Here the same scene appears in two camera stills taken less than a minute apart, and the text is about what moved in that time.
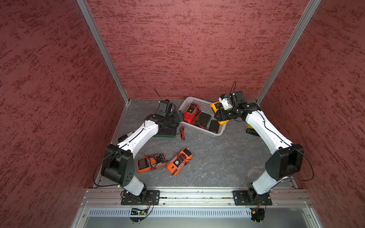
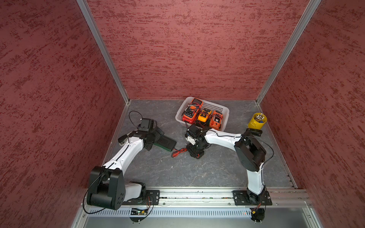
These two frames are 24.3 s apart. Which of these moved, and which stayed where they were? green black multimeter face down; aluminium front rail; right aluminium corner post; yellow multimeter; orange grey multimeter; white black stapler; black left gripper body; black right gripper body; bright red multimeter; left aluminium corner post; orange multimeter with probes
Moved: black left gripper body; orange grey multimeter; black right gripper body; green black multimeter face down; yellow multimeter; orange multimeter with probes
Stayed: right aluminium corner post; aluminium front rail; left aluminium corner post; white black stapler; bright red multimeter
